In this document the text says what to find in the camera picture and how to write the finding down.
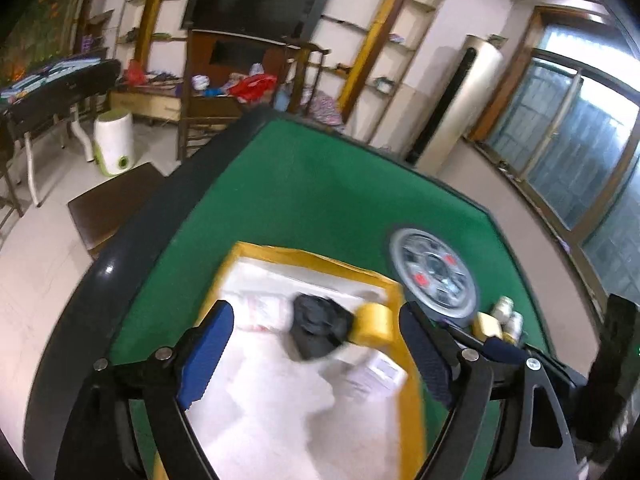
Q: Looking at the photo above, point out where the black side desk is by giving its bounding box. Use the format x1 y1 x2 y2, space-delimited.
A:
0 50 123 136

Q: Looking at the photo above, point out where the round grey table dial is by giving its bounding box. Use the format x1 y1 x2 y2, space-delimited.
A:
389 227 481 322

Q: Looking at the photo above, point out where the wooden television cabinet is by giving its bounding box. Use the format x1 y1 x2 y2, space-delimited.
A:
177 27 331 161

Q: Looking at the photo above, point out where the yellow-rimmed white foam box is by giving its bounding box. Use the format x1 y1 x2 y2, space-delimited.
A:
187 241 428 480

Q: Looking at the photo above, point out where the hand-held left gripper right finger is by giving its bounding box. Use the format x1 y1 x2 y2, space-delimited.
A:
398 302 576 480

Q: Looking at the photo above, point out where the white standing air conditioner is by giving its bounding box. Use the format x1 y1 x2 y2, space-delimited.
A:
405 34 505 176

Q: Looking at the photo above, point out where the black crumpled object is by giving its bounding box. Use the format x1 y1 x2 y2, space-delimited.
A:
289 292 357 362

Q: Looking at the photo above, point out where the green floral wall painting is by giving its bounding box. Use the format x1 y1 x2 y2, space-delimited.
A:
0 0 83 81

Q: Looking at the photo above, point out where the black flat television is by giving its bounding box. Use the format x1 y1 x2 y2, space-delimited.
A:
180 0 335 47

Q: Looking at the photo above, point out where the yellow tape roll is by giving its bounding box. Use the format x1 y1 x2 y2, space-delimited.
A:
350 301 396 347

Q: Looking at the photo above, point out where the red plastic bag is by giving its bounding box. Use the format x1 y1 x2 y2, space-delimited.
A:
229 74 278 103

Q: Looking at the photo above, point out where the glass window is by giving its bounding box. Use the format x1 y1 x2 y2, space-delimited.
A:
467 5 640 306

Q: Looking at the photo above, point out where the dark wooden chair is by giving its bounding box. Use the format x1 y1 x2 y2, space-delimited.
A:
272 40 331 116

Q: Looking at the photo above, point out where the dark brown wooden stool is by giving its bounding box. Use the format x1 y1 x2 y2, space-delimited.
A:
67 161 167 261

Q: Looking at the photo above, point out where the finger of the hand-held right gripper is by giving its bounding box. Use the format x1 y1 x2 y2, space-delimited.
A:
481 336 588 401

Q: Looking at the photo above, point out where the cream yellow box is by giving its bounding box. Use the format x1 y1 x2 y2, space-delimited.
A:
472 311 505 341

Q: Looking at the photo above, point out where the green mahjong table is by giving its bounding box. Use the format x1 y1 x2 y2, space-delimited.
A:
22 107 591 480

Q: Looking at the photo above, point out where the white printed paper sheet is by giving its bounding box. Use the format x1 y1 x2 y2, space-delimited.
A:
335 347 408 403

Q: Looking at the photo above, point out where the white and green appliance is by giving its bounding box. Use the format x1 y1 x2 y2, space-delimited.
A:
92 110 136 177

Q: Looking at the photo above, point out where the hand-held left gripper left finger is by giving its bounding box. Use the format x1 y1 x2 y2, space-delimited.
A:
55 300 236 480

